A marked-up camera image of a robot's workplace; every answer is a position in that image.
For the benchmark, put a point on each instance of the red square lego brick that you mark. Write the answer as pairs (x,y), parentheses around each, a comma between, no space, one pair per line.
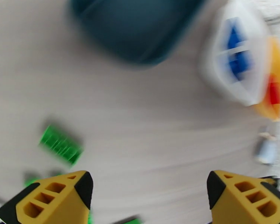
(274,92)

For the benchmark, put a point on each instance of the yellow plastic container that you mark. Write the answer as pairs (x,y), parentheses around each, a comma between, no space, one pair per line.
(278,62)

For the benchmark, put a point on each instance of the white plastic container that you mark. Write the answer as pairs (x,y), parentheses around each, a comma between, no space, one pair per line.
(214,67)

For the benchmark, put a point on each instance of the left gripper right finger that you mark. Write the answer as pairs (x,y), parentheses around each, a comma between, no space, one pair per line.
(242,204)

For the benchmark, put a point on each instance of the dark teal plastic container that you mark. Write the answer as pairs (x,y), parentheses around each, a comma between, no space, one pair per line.
(135,27)

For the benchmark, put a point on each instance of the light blue white roll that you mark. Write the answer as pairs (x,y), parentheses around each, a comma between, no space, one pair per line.
(267,151)

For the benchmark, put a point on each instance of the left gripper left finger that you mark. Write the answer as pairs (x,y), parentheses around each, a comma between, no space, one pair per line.
(49,202)

